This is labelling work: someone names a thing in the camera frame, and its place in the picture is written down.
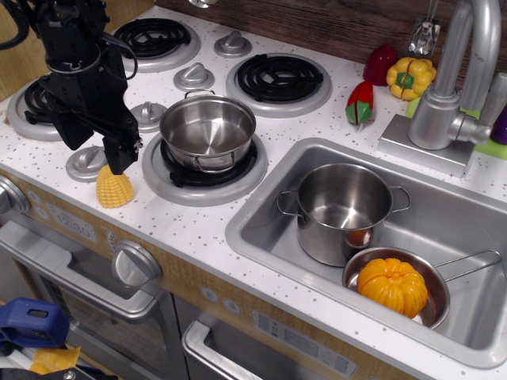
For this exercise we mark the grey knob front left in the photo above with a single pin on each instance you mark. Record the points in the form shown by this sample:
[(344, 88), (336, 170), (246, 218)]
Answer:
[(84, 165)]

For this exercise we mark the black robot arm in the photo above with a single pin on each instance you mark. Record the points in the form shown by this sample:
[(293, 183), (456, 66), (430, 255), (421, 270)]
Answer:
[(60, 25)]

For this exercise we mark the silver faucet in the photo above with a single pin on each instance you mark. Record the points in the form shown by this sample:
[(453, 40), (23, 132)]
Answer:
[(457, 112)]

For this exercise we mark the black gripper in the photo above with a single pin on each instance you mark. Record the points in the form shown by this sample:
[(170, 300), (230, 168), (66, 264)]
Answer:
[(86, 95)]

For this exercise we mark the grey knob middle left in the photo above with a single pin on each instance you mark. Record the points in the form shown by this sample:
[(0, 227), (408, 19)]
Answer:
[(148, 116)]

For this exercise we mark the left oven door handle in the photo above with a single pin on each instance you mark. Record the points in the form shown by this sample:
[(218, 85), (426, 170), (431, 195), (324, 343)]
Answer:
[(53, 263)]

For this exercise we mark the yellow cloth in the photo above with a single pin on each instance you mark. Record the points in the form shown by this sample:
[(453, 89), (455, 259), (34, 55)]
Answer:
[(50, 360)]

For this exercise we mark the orange toy pumpkin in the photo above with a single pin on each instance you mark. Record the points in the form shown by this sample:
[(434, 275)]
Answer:
[(394, 284)]

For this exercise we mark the green toy plate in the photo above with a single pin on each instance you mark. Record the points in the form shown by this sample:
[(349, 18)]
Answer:
[(491, 148)]

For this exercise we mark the purple toy eggplant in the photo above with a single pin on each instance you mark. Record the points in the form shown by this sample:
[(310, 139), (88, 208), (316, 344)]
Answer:
[(499, 131)]

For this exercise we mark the yellow toy corn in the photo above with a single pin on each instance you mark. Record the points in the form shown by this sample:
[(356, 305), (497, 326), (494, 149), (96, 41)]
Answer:
[(113, 190)]

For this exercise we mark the front left stove burner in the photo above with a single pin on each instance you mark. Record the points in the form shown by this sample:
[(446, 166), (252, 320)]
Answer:
[(27, 114)]

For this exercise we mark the oven door handle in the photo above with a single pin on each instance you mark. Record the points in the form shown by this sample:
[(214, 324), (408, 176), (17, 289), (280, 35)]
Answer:
[(193, 342), (53, 263)]

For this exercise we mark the right oven door handle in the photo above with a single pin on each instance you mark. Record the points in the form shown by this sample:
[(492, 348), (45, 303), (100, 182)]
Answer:
[(193, 342)]

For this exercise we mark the grey knob centre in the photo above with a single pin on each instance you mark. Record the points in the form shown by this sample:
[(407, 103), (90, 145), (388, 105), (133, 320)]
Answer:
[(196, 76)]

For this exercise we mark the steel pan on stove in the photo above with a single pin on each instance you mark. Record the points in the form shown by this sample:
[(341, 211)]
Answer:
[(208, 127)]

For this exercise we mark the silver dial far left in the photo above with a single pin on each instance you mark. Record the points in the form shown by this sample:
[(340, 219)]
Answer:
[(12, 198)]

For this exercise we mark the tall steel pot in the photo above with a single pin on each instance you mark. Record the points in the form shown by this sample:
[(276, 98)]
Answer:
[(340, 208)]

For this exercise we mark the small steel saucepan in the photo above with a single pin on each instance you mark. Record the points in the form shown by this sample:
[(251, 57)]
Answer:
[(439, 300)]

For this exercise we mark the dark red toy pepper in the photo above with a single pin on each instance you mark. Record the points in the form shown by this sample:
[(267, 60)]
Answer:
[(379, 63)]

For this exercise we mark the oven clock display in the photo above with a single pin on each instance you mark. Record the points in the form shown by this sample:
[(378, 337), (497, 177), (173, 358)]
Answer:
[(73, 223)]

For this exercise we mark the back left stove burner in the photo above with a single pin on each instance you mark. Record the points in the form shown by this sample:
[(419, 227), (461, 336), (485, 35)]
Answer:
[(151, 45)]

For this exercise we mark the stove burner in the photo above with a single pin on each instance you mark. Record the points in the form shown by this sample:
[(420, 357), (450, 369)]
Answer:
[(279, 85), (198, 187), (151, 45), (27, 114)]

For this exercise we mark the red toy chili pepper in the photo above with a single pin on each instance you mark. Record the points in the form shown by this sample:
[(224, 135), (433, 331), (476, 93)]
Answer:
[(360, 105)]

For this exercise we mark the right oven control panel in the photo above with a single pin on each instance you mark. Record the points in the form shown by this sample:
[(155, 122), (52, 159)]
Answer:
[(311, 348)]

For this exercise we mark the yellow toy bell pepper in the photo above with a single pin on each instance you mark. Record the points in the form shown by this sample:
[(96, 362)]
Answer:
[(409, 77)]

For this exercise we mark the grey knob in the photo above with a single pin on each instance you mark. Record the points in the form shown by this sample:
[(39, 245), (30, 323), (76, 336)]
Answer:
[(148, 116), (196, 76), (84, 165), (233, 46)]

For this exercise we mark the back right stove burner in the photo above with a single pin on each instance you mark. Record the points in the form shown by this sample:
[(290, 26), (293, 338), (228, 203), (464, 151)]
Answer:
[(279, 85)]

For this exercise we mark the silver oven dial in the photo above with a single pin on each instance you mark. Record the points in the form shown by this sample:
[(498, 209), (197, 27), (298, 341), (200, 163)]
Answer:
[(133, 265)]

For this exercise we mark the grey knob back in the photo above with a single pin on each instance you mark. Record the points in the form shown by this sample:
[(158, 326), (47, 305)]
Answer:
[(233, 46)]

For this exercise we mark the front right stove burner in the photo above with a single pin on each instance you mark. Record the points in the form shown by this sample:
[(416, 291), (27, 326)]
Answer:
[(198, 187)]

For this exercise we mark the grey sink basin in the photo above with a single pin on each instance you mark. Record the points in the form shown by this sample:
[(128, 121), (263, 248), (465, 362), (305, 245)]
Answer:
[(444, 222)]

